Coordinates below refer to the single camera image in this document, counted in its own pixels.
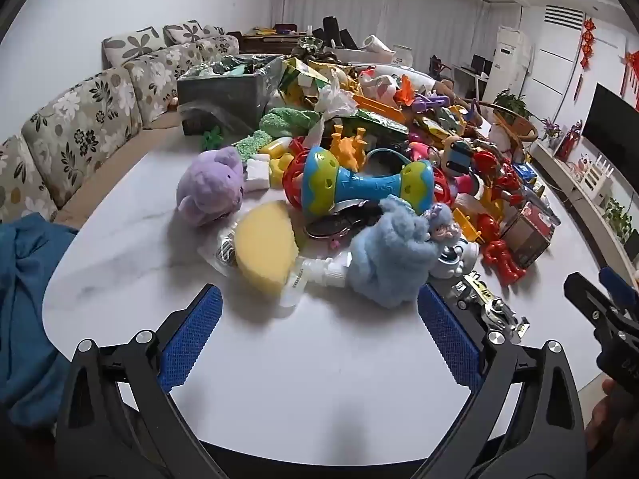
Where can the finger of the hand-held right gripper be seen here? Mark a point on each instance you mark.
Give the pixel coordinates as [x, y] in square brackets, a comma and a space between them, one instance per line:
[621, 289]
[591, 307]

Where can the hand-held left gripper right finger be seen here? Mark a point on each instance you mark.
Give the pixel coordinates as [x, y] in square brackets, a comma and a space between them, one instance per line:
[449, 339]

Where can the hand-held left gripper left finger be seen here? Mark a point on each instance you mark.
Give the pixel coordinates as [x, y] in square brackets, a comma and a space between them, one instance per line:
[192, 339]

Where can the person's right hand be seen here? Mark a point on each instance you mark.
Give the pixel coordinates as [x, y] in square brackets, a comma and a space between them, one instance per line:
[616, 419]

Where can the silver toy car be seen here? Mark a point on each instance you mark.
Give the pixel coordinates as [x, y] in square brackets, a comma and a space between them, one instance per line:
[491, 309]

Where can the small green potted plant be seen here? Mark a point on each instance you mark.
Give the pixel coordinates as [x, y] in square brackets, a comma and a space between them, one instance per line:
[619, 217]

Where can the white robot toy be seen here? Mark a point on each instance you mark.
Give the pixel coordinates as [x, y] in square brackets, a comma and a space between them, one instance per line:
[452, 262]

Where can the red boxed toy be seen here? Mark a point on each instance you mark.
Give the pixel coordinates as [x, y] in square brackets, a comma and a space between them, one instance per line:
[529, 237]

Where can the red plastic toy figure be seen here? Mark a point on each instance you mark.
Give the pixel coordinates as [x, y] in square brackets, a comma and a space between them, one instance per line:
[501, 259]

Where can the light blue plush toy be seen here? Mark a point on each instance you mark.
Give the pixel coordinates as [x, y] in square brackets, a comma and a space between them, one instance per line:
[389, 254]

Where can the white television cabinet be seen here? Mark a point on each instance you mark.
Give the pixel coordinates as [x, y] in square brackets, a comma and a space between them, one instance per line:
[574, 184]

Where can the yellow sponge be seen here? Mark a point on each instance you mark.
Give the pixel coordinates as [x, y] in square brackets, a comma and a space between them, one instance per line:
[262, 244]

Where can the white plastic bottle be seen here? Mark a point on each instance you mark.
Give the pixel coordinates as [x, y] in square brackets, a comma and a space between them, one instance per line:
[319, 274]

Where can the purple plush toy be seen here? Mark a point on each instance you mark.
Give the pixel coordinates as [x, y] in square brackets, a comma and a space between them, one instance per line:
[209, 187]

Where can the black television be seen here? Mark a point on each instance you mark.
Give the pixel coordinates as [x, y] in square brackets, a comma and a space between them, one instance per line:
[611, 132]

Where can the black sunglasses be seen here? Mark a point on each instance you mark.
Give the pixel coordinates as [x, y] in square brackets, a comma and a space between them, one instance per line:
[339, 222]

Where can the blue cloth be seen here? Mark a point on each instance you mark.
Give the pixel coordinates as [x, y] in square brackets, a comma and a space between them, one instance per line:
[27, 299]

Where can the white foam block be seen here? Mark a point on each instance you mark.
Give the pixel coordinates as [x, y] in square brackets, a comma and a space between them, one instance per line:
[257, 174]

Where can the blue yellow dumbbell rattle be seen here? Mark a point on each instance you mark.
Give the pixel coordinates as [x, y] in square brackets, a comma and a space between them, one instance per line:
[364, 182]

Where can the round white face toy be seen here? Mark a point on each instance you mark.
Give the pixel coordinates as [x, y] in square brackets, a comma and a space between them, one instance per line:
[457, 154]

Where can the green scrub sponge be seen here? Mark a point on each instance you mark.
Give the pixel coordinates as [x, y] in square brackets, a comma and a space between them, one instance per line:
[252, 143]

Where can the yellow plastic toy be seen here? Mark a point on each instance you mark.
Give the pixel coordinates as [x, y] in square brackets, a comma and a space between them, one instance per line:
[277, 152]

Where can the orange plastic dinosaur toy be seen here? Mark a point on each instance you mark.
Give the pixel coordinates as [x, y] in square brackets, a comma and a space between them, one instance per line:
[347, 149]

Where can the pile of assorted toys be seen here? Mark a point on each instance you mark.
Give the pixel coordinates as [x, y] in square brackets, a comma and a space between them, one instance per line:
[429, 119]

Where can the green fuzzy cloth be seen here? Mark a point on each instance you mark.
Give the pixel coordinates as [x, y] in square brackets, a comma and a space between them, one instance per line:
[287, 120]

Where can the floral fabric sofa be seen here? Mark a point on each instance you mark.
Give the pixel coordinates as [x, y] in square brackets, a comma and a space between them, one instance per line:
[85, 124]

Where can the grey storage box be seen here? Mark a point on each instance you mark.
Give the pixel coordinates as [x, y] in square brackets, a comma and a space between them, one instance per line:
[219, 92]

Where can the white standing air conditioner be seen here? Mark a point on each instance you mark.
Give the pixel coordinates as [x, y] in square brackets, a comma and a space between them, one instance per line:
[511, 60]

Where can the white paper roll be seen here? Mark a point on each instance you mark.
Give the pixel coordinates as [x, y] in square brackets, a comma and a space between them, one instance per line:
[377, 45]

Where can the white curtain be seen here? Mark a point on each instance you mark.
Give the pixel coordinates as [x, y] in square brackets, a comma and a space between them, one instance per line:
[399, 5]

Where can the red hanging wall decoration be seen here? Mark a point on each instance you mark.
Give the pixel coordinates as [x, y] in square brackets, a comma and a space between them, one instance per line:
[631, 75]

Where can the red knot wall decoration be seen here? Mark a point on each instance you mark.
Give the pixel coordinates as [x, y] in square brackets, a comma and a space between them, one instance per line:
[588, 45]

